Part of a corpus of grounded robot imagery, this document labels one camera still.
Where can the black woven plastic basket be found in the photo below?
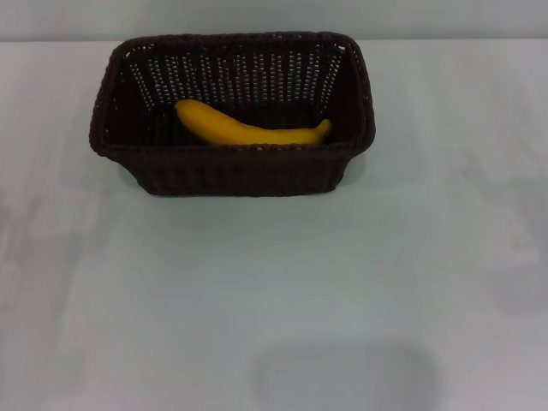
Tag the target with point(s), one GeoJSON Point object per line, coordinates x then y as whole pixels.
{"type": "Point", "coordinates": [231, 171]}

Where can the yellow banana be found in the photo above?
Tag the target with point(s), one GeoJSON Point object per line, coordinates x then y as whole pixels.
{"type": "Point", "coordinates": [240, 130]}

